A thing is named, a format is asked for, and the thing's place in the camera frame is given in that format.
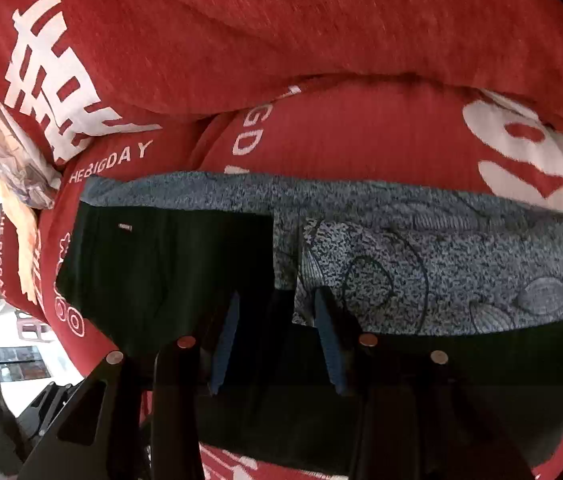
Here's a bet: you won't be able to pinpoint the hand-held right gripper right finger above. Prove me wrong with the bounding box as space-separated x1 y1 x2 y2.
312 288 537 480

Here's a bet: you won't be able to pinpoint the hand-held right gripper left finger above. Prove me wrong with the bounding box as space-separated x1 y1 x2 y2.
19 290 241 480

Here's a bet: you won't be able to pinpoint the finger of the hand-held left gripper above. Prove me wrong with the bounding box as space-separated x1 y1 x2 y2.
16 382 82 439

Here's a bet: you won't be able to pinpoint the black pants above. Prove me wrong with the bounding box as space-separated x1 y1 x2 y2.
56 202 563 477

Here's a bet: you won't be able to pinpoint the dark shelf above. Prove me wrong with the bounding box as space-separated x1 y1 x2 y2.
0 344 46 382

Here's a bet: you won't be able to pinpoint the blue-grey leaf patterned cloth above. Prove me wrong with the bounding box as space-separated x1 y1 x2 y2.
80 170 563 337

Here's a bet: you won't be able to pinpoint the peach cloth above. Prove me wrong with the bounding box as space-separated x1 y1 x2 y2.
0 166 43 307

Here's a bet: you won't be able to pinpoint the red printed bedsheet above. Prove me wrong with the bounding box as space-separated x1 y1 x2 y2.
0 74 563 480

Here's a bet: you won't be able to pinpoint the floral pillow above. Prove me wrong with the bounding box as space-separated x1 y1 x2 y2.
0 89 63 211

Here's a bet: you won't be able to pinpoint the red printed quilt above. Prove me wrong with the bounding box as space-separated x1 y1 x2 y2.
0 0 563 162

